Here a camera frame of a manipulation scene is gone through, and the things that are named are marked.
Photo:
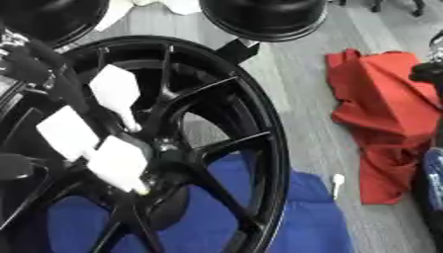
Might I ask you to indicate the white pin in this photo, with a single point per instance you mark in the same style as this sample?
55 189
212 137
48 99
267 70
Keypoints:
66 133
118 163
338 181
114 86

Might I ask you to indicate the blue cloth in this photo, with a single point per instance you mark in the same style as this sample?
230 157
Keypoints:
311 224

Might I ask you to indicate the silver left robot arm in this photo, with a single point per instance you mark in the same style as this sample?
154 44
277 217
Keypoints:
9 38

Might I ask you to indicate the black wheel stand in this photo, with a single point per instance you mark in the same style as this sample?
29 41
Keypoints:
237 50

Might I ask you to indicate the white cloth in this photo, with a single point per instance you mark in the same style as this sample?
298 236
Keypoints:
173 5

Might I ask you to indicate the red cloth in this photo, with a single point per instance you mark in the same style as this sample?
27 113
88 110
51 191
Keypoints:
386 108

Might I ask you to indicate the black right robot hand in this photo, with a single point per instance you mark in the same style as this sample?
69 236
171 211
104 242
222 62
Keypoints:
428 73

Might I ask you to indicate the black spoked wheel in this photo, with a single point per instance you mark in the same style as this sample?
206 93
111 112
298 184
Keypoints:
231 99

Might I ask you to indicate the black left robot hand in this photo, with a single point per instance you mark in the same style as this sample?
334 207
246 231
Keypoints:
35 64

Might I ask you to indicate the black chair base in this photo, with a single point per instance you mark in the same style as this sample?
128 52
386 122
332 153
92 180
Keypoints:
415 6

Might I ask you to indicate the dark blue bag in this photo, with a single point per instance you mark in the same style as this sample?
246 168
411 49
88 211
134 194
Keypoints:
434 184

